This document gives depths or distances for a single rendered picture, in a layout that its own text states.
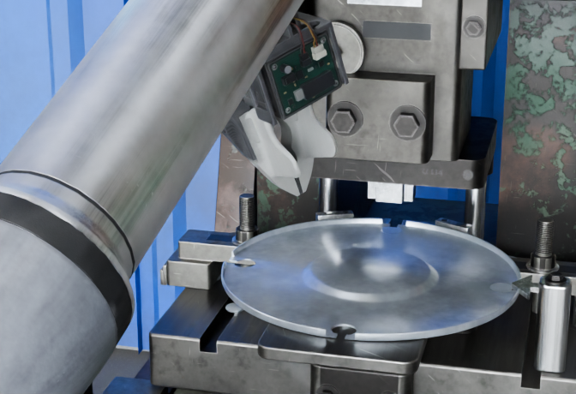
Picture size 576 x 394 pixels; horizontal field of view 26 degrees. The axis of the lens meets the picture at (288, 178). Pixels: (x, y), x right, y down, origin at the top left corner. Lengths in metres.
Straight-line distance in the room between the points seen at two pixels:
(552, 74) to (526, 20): 0.07
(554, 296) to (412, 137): 0.20
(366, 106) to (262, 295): 0.20
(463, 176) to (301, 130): 0.28
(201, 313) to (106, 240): 0.81
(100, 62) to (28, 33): 2.09
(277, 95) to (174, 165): 0.35
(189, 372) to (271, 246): 0.15
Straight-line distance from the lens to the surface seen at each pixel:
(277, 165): 0.97
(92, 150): 0.54
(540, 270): 1.32
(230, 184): 1.62
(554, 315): 1.20
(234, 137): 0.97
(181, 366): 1.29
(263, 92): 0.89
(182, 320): 1.31
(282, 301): 1.16
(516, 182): 1.48
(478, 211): 1.37
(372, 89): 1.17
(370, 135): 1.19
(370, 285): 1.18
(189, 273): 1.38
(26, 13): 2.66
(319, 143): 0.98
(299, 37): 0.90
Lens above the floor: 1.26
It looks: 18 degrees down
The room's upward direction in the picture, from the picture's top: straight up
